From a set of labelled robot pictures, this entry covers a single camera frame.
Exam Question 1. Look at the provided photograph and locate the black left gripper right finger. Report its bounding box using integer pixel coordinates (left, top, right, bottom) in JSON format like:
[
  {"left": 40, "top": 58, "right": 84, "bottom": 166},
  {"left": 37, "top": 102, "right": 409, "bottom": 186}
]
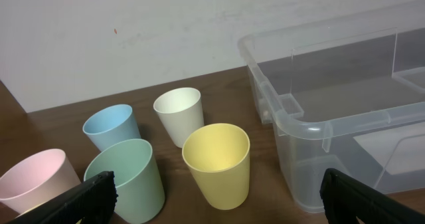
[{"left": 319, "top": 168, "right": 424, "bottom": 224}]

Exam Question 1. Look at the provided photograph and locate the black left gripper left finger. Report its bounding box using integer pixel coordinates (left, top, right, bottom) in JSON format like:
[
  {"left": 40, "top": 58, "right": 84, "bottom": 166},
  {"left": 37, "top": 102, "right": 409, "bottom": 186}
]
[{"left": 9, "top": 171, "right": 118, "bottom": 224}]

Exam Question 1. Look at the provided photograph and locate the pink plastic cup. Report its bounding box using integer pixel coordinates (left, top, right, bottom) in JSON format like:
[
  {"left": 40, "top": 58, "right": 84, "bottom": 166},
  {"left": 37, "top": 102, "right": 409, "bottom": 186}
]
[{"left": 1, "top": 149, "right": 80, "bottom": 214}]

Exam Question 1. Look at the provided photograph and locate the clear plastic storage bin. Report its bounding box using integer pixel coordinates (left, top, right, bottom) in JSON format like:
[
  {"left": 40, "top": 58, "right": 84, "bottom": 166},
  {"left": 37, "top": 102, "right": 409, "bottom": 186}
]
[{"left": 238, "top": 0, "right": 424, "bottom": 213}]

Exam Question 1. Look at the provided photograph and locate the cream plastic cup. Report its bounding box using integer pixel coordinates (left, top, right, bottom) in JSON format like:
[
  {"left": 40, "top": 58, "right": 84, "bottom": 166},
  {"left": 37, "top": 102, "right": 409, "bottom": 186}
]
[{"left": 153, "top": 87, "right": 205, "bottom": 148}]

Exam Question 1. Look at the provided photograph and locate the blue plastic cup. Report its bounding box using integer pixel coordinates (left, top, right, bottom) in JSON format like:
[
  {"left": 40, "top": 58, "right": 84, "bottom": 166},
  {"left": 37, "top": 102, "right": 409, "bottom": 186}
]
[{"left": 82, "top": 104, "right": 141, "bottom": 152}]

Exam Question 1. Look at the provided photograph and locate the green plastic cup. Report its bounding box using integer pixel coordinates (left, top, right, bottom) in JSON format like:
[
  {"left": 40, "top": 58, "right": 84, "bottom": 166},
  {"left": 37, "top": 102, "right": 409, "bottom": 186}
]
[{"left": 84, "top": 139, "right": 165, "bottom": 223}]

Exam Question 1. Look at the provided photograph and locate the yellow plastic cup near bin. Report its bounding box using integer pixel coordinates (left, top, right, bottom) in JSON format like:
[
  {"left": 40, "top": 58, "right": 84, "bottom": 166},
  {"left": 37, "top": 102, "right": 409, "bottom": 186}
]
[{"left": 182, "top": 123, "right": 250, "bottom": 210}]

